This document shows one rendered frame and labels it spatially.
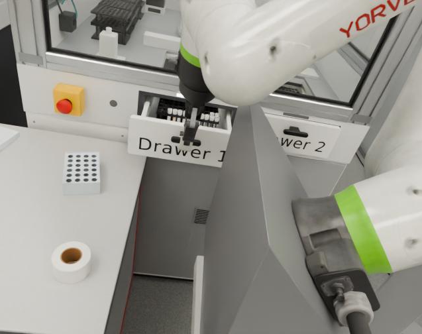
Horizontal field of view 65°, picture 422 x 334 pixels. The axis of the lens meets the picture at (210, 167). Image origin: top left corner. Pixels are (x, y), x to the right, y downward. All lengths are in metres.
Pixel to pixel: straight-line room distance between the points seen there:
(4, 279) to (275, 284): 0.53
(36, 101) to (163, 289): 0.96
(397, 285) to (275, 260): 1.27
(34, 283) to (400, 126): 0.70
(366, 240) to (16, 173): 0.79
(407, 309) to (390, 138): 1.07
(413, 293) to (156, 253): 1.01
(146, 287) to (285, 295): 1.27
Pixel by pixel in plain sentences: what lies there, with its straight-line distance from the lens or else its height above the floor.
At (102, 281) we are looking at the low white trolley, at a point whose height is 0.76.
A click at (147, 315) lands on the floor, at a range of 1.54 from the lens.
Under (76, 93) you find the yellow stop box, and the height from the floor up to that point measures 0.91.
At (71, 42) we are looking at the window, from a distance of 1.00.
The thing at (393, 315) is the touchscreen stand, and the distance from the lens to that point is 1.67.
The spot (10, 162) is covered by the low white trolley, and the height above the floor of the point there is 0.76.
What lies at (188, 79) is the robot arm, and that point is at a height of 1.12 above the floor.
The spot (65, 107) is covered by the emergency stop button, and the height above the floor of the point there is 0.88.
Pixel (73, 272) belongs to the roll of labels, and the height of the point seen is 0.80.
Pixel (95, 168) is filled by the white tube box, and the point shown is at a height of 0.79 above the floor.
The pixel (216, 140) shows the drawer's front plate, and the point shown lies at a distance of 0.86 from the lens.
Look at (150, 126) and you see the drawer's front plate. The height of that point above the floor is 0.91.
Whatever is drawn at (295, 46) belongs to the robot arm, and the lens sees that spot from 0.42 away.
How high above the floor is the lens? 1.36
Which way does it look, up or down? 37 degrees down
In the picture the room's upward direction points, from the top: 14 degrees clockwise
